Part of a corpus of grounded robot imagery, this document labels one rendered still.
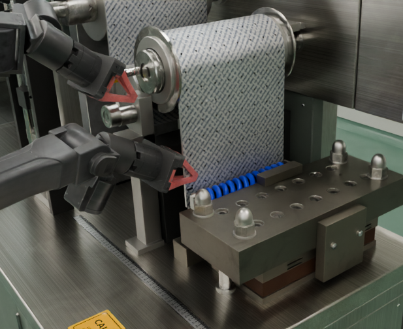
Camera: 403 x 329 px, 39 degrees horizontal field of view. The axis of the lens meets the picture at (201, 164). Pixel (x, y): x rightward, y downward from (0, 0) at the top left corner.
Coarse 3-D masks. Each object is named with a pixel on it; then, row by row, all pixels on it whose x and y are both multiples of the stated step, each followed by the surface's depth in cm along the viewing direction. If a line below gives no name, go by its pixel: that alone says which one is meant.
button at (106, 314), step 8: (104, 312) 88; (88, 320) 87; (96, 320) 87; (104, 320) 87; (112, 320) 87; (72, 328) 85; (80, 328) 85; (88, 328) 85; (96, 328) 85; (104, 328) 85; (112, 328) 85; (120, 328) 85
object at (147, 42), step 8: (144, 40) 95; (152, 40) 93; (144, 48) 96; (152, 48) 94; (160, 48) 92; (160, 56) 92; (168, 56) 91; (168, 64) 91; (168, 72) 92; (168, 80) 92; (168, 88) 93; (152, 96) 98; (160, 96) 96; (168, 96) 94
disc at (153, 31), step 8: (144, 32) 95; (152, 32) 93; (160, 32) 91; (136, 40) 98; (160, 40) 92; (168, 40) 90; (136, 48) 99; (168, 48) 91; (176, 56) 90; (176, 64) 90; (176, 72) 90; (176, 80) 91; (176, 88) 92; (176, 96) 92; (152, 104) 100; (160, 104) 98; (168, 104) 95; (176, 104) 94
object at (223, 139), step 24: (240, 96) 101; (264, 96) 104; (192, 120) 96; (216, 120) 99; (240, 120) 102; (264, 120) 106; (192, 144) 97; (216, 144) 101; (240, 144) 104; (264, 144) 108; (216, 168) 102; (240, 168) 106; (192, 192) 101
